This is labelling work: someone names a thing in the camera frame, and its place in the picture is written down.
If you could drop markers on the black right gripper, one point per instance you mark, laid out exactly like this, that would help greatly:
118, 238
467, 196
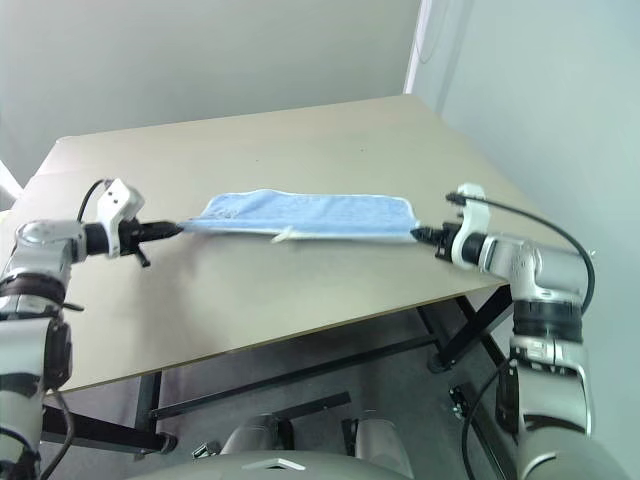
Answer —
445, 241

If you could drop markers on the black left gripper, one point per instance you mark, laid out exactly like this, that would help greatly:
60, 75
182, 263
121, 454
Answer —
131, 233

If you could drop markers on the light blue towel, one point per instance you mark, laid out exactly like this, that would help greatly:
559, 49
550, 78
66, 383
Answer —
310, 212

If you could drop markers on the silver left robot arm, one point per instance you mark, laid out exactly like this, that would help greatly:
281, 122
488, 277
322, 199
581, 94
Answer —
35, 250

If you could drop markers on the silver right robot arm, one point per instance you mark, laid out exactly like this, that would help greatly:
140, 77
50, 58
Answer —
550, 272

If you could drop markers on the wooden folding table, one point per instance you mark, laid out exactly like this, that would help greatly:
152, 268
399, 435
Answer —
465, 325

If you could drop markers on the grey rounded robot thigh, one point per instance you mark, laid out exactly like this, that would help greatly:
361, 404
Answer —
252, 432
382, 440

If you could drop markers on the grey robot torso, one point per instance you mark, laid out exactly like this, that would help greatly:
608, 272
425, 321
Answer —
260, 467

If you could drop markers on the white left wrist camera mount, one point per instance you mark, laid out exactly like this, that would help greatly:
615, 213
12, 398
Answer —
120, 202

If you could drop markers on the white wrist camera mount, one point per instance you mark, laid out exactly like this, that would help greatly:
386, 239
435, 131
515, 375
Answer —
120, 202
474, 212

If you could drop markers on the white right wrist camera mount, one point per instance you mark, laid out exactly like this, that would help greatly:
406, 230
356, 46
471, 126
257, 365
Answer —
474, 212

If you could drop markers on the white object at wall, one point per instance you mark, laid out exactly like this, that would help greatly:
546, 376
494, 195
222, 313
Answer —
7, 182

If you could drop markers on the black floor rail with bracket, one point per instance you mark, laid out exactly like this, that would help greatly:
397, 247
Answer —
472, 415

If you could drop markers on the white window frame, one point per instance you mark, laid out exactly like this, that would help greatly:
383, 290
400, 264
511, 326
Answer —
435, 40

